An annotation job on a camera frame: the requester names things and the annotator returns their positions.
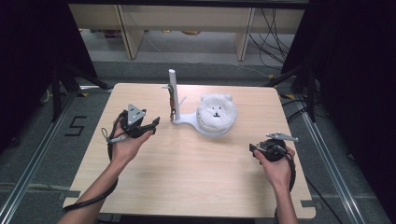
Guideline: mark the person's right hand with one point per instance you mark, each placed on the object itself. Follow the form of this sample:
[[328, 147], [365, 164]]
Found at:
[[278, 172]]

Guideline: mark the black curtain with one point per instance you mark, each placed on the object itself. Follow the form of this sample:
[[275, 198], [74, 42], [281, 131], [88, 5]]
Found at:
[[31, 62], [358, 77]]

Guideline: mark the white stand with pole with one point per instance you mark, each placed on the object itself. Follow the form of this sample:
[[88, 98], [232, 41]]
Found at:
[[186, 119]]

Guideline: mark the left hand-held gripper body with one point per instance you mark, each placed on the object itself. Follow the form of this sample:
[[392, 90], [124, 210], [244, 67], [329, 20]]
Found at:
[[134, 123]]

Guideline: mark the person's left hand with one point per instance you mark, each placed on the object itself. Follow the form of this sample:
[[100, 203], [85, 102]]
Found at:
[[126, 149]]

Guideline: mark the aluminium floor rail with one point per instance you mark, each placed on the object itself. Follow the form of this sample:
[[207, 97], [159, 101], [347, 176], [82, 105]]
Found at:
[[330, 168], [34, 161]]

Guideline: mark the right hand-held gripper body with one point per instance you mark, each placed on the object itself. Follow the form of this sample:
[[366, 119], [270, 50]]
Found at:
[[274, 149]]

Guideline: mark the black metal stand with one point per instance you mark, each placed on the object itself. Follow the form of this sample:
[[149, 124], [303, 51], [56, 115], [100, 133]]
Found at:
[[306, 90], [62, 84]]

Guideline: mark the white plush bear head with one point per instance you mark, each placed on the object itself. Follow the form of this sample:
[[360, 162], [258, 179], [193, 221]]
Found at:
[[218, 107]]

